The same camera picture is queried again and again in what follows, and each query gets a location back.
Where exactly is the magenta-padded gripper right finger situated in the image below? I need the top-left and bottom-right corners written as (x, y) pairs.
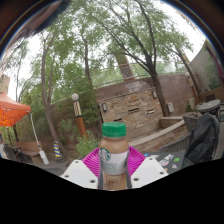
top-left (126, 146), bottom-right (169, 190)

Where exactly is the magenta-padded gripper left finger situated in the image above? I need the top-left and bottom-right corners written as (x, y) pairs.
top-left (60, 147), bottom-right (104, 190)

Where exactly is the green-capped coffee drink bottle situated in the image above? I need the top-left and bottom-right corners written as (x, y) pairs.
top-left (98, 121), bottom-right (130, 192)

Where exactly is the black laptop with stickers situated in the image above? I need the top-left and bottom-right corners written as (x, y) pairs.
top-left (143, 149), bottom-right (186, 175)

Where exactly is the yellow and blue striped cone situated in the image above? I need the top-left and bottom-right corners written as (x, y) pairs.
top-left (53, 140), bottom-right (64, 159)

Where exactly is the grey wicker chair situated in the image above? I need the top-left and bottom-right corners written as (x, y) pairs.
top-left (157, 114), bottom-right (201, 158)

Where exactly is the tall slim-trunk tree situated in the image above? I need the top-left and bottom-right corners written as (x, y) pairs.
top-left (19, 29), bottom-right (73, 159)

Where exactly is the large dark-trunk tree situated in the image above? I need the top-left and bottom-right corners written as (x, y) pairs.
top-left (79, 0), bottom-right (194, 118)

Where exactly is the round dark patio table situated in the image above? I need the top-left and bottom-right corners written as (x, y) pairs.
top-left (195, 99), bottom-right (222, 116)

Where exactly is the orange canopy with white pole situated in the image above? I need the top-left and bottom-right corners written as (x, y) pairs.
top-left (0, 92), bottom-right (50, 165)

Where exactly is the small thin tree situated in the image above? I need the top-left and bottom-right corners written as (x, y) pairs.
top-left (166, 36), bottom-right (203, 96)

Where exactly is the striped lamp post with globe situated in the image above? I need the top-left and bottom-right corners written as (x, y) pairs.
top-left (71, 93), bottom-right (88, 139)

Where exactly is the grey wall utility box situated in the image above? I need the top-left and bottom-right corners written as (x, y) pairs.
top-left (167, 101), bottom-right (175, 114)

